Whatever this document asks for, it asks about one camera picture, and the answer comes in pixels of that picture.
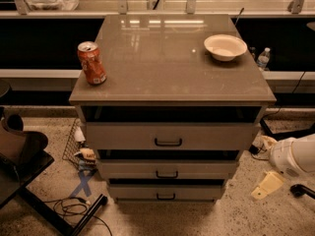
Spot grey drawer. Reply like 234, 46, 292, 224
86, 123, 260, 150
96, 159, 238, 180
108, 185, 224, 201

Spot brown chair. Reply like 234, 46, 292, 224
0, 114, 48, 167

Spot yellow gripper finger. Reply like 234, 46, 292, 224
261, 136, 278, 150
251, 171, 284, 200

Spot grey top drawer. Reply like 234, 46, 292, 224
86, 123, 260, 150

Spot white paper bowl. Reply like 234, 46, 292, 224
204, 34, 247, 62

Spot grey middle drawer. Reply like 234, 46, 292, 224
96, 159, 238, 180

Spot blue tape cross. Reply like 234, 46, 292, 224
70, 170, 96, 197

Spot black table leg frame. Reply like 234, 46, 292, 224
0, 151, 107, 236

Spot black stand leg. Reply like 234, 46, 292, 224
260, 119, 315, 141

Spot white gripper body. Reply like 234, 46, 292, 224
270, 138, 300, 178

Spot black caster foot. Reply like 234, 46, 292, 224
289, 184, 315, 199

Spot grey bottom drawer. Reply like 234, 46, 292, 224
108, 185, 224, 201

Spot wire mesh basket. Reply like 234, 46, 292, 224
62, 119, 85, 169

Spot orange soda can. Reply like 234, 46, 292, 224
77, 41, 106, 86

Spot black floor cable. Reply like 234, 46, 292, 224
43, 196, 113, 236

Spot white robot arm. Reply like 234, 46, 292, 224
251, 134, 315, 200

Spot grey drawer cabinet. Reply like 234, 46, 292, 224
70, 15, 276, 190

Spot clear water bottle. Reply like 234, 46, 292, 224
256, 47, 271, 70

